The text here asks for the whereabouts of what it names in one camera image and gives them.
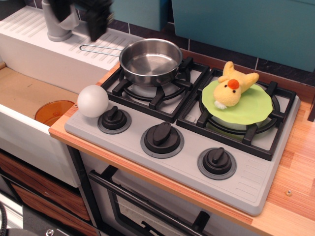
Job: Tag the white egg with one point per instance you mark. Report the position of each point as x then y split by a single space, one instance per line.
92 101

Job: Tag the black oven door handle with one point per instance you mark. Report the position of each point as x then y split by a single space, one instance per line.
119 195

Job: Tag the yellow stuffed duck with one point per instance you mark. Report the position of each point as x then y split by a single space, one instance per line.
232 84

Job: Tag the black stove knob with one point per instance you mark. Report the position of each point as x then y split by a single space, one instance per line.
114 121
162 141
217 163

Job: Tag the grey toy faucet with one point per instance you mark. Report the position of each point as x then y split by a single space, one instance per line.
59 30

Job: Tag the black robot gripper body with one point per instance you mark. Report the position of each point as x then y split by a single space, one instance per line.
85 4

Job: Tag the wooden drawer front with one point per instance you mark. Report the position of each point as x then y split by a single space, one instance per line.
47 195

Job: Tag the black middle stove knob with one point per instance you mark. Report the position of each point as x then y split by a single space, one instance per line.
162 141

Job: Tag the white toy sink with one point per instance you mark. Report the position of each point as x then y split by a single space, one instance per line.
35 71

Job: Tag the stainless steel pan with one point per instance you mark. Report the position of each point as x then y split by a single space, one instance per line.
150 62

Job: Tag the black left burner grate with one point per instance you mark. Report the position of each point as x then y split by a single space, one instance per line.
165 102

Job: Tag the light green plate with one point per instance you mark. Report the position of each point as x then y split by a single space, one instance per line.
255 105

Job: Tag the black burner grate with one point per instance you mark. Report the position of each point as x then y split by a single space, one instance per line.
259 139
165 102

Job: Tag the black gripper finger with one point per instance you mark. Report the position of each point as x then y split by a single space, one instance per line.
60 11
98 17

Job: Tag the grey toy stove top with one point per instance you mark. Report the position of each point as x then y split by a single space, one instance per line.
246 190

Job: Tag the black right stove knob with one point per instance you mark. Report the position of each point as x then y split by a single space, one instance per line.
217 163

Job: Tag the toy oven door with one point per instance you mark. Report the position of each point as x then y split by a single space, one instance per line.
180 208

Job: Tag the black right burner grate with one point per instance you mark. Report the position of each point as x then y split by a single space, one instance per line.
259 139

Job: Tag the black left stove knob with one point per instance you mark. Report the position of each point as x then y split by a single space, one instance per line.
114 121

